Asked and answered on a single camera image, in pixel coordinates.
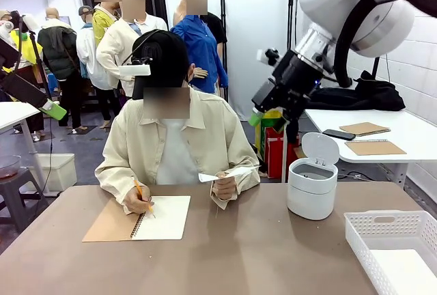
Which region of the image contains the mannequin in yellow jacket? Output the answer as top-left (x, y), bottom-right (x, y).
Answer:
top-left (91, 0), bottom-right (121, 48)

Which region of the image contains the black tripod stand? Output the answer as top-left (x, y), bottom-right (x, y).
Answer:
top-left (10, 10), bottom-right (53, 102)

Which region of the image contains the thin black hanging cable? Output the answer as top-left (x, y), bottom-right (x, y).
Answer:
top-left (32, 119), bottom-right (55, 216)

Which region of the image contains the black smartphone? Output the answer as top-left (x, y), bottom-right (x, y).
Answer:
top-left (322, 128), bottom-right (356, 141)

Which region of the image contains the white desk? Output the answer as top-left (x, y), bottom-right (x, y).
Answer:
top-left (0, 101), bottom-right (61, 197)

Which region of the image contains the white trash bin body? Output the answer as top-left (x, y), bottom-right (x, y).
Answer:
top-left (287, 157), bottom-right (339, 221)

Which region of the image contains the mannequin in blue shirt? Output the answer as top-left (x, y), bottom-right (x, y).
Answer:
top-left (169, 0), bottom-right (229, 96)

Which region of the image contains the black cloth pile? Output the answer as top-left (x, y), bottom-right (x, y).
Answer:
top-left (285, 70), bottom-right (406, 144)

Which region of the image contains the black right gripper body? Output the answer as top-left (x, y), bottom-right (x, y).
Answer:
top-left (272, 48), bottom-right (322, 110)

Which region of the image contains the person in cream shirt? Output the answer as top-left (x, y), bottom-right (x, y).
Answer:
top-left (94, 29), bottom-right (261, 214)

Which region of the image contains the spiral sketchbook with brown cover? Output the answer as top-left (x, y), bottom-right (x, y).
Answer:
top-left (81, 195), bottom-right (191, 243)

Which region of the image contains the red shopping bag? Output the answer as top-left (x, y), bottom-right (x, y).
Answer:
top-left (265, 126), bottom-right (301, 179)

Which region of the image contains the white trash bin lid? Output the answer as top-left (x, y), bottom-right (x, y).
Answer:
top-left (301, 132), bottom-right (340, 166)

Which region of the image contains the brown closed notebook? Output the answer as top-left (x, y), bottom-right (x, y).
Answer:
top-left (339, 122), bottom-right (392, 137)

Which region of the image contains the mannequin in dark green jacket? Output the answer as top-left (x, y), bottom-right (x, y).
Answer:
top-left (37, 7), bottom-right (83, 130)

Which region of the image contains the grey plastic stool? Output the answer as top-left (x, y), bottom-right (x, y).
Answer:
top-left (0, 167), bottom-right (49, 233)

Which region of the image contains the mannequin in black t-shirt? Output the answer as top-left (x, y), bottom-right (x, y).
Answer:
top-left (170, 0), bottom-right (228, 70)

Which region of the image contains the white side table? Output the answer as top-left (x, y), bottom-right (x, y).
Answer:
top-left (280, 107), bottom-right (437, 190)

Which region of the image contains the person's left hand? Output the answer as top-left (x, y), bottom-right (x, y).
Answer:
top-left (211, 171), bottom-right (238, 201)

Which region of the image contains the person's right hand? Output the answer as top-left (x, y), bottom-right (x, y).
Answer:
top-left (122, 185), bottom-right (154, 214)

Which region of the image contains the brown spiral notebook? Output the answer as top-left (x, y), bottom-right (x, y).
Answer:
top-left (344, 139), bottom-right (407, 156)

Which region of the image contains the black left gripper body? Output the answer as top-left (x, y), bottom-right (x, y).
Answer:
top-left (0, 73), bottom-right (48, 109)

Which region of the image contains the yellow pencil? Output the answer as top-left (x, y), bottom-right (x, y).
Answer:
top-left (132, 177), bottom-right (156, 219)

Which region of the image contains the mannequin in cream jacket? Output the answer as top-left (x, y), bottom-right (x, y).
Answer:
top-left (96, 0), bottom-right (169, 98)

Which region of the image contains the black left wrist mount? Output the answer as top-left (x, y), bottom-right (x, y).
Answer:
top-left (0, 38), bottom-right (21, 70)

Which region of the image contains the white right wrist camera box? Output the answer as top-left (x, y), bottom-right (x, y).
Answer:
top-left (256, 47), bottom-right (281, 68)

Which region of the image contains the white head-mounted camera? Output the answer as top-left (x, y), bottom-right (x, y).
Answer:
top-left (118, 56), bottom-right (152, 78)

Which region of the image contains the white perforated plastic basket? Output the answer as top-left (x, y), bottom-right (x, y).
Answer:
top-left (343, 210), bottom-right (437, 295)

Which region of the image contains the clear glass bowl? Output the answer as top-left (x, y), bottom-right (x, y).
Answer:
top-left (0, 154), bottom-right (22, 182)

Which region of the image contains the black light stand pole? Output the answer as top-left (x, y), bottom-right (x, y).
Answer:
top-left (219, 0), bottom-right (229, 103)
top-left (289, 0), bottom-right (298, 50)

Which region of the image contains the person's right forearm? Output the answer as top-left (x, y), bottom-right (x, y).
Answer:
top-left (94, 164), bottom-right (151, 214)

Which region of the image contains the white paper sheet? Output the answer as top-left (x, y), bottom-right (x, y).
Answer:
top-left (198, 165), bottom-right (261, 184)

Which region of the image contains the white storage crate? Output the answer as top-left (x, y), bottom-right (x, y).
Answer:
top-left (24, 153), bottom-right (78, 193)

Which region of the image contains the yellow green shopping bag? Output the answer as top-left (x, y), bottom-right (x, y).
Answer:
top-left (255, 109), bottom-right (285, 159)

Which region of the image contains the mannequin in white shirt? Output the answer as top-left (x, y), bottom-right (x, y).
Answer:
top-left (75, 5), bottom-right (119, 128)

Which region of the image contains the black baseball cap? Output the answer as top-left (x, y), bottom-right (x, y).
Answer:
top-left (131, 29), bottom-right (191, 101)

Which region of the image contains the person's left forearm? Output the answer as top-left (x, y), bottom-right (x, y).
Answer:
top-left (210, 166), bottom-right (261, 211)

